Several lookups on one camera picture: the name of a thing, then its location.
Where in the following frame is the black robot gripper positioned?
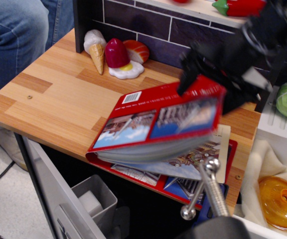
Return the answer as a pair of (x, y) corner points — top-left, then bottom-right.
(177, 41), (273, 115)

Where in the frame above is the red spiral-bound guide book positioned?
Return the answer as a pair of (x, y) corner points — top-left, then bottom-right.
(85, 74), (239, 211)

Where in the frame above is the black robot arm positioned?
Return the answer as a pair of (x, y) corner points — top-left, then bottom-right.
(177, 0), (287, 114)

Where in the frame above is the white dish rack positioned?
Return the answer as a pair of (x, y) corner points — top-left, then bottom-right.
(257, 86), (287, 139)

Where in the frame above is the toy salmon sushi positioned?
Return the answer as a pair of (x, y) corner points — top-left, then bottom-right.
(123, 40), (150, 64)

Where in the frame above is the toy fried egg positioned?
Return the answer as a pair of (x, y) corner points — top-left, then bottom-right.
(109, 60), (144, 80)

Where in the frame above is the red toy chili pepper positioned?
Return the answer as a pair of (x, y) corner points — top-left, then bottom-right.
(212, 0), (267, 17)

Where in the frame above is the red toy on shelf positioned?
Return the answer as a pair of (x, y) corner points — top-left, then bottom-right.
(173, 0), (189, 4)

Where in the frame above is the cream cloth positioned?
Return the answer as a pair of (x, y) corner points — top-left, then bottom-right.
(241, 139), (287, 227)

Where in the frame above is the dark red toy fruit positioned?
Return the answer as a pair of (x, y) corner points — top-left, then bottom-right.
(105, 38), (131, 68)

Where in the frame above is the toy ice cream cone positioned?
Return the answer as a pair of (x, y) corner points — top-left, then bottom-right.
(84, 29), (107, 75)

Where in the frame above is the orange glass lid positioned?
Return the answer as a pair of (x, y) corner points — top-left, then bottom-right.
(259, 176), (287, 231)

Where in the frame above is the grey plastic bin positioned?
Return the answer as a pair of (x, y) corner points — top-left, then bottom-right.
(72, 175), (118, 235)

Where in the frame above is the grey cabinet door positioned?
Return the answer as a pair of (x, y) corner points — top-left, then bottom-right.
(15, 134), (105, 239)

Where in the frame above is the person leg in blue jeans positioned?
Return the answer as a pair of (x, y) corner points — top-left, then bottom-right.
(0, 0), (74, 90)

